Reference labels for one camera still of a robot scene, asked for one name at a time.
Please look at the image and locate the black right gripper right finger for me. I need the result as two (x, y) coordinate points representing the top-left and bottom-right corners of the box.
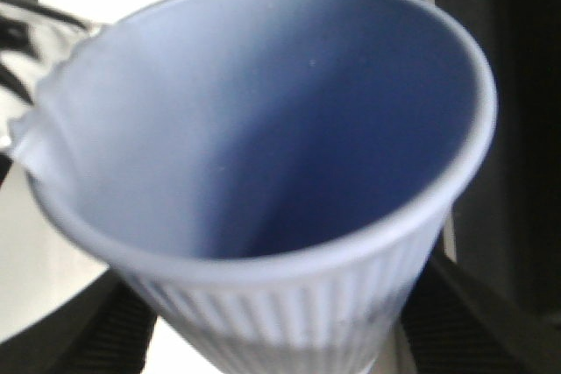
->
(401, 255), (560, 373)

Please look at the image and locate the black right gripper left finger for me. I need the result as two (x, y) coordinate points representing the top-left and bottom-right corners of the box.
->
(1, 271), (157, 373)

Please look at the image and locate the light blue ribbed cup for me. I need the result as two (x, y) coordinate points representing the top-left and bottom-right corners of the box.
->
(1, 0), (497, 373)

